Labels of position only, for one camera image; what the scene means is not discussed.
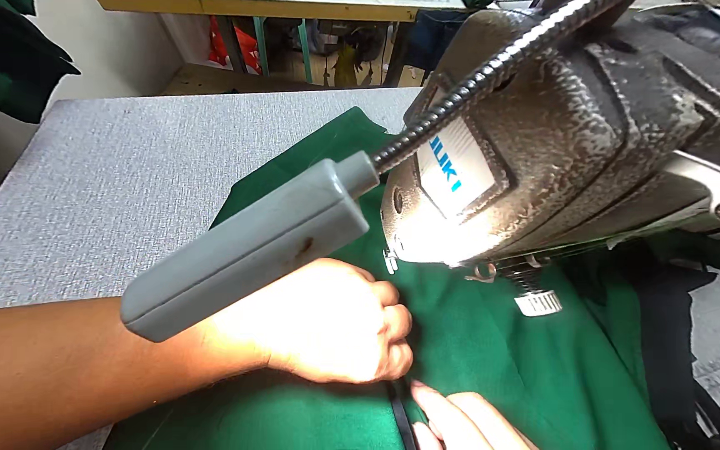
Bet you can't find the black fabric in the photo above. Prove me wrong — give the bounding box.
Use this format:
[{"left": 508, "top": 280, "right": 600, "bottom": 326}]
[{"left": 616, "top": 247, "right": 718, "bottom": 446}]

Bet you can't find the red plastic bag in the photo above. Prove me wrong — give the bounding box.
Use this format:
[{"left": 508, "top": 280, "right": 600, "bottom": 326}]
[{"left": 208, "top": 15, "right": 263, "bottom": 75}]

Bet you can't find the brown metal sewing machine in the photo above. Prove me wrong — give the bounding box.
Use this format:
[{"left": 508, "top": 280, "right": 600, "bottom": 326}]
[{"left": 380, "top": 0, "right": 720, "bottom": 318}]

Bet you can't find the grey gooseneck lamp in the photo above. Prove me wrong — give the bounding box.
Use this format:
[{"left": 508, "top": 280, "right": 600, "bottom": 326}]
[{"left": 120, "top": 0, "right": 636, "bottom": 344}]

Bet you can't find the person's left hand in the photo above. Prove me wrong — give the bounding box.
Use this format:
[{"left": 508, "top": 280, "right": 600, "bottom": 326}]
[{"left": 200, "top": 258, "right": 414, "bottom": 385}]

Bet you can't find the green fabric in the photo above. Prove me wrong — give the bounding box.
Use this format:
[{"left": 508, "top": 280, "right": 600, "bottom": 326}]
[{"left": 102, "top": 106, "right": 720, "bottom": 450}]

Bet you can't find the green stool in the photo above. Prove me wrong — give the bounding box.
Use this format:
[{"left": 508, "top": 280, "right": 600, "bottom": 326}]
[{"left": 252, "top": 17, "right": 314, "bottom": 85}]

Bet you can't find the person's left forearm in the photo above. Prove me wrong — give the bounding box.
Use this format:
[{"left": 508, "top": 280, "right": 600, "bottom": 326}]
[{"left": 0, "top": 297, "right": 271, "bottom": 450}]

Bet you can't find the dark blue cloth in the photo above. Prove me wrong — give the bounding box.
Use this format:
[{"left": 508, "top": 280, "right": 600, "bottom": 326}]
[{"left": 402, "top": 9, "right": 475, "bottom": 71}]

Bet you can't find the yellow-edged table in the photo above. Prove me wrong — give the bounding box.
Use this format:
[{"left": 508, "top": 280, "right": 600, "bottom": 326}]
[{"left": 97, "top": 0, "right": 470, "bottom": 88}]

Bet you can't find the narrow black strip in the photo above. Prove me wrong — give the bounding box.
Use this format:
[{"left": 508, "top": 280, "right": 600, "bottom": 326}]
[{"left": 387, "top": 380, "right": 418, "bottom": 450}]

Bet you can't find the grey speckled sewing table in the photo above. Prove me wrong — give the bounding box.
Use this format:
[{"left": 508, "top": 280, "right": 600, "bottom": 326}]
[{"left": 0, "top": 87, "right": 425, "bottom": 450}]

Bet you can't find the person's right hand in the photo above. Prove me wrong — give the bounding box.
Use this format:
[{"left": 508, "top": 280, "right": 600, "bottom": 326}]
[{"left": 410, "top": 379, "right": 540, "bottom": 450}]

